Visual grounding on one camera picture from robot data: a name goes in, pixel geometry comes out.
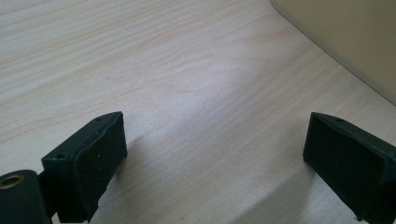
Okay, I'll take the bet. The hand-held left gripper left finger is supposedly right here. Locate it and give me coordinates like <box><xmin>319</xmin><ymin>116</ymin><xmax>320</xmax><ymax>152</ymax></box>
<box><xmin>41</xmin><ymin>111</ymin><xmax>129</xmax><ymax>224</ymax></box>

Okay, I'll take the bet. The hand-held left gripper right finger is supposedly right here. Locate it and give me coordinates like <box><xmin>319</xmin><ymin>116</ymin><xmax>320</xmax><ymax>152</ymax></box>
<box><xmin>303</xmin><ymin>111</ymin><xmax>396</xmax><ymax>224</ymax></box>

